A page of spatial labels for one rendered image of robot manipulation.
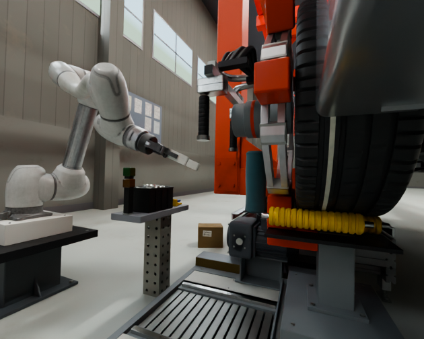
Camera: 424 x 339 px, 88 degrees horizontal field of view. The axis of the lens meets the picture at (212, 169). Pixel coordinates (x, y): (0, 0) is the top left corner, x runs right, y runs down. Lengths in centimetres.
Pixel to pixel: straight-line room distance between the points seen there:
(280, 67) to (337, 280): 64
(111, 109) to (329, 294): 91
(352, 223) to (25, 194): 141
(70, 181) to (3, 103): 241
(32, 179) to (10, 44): 279
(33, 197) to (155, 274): 74
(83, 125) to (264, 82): 113
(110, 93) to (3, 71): 314
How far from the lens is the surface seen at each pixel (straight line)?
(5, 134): 373
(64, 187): 151
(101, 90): 80
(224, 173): 132
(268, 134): 58
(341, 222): 70
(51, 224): 144
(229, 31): 158
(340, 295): 87
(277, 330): 89
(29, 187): 145
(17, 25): 418
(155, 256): 128
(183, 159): 71
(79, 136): 146
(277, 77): 52
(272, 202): 78
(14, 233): 138
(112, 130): 87
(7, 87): 385
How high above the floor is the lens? 64
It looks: 1 degrees up
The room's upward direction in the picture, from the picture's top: 1 degrees clockwise
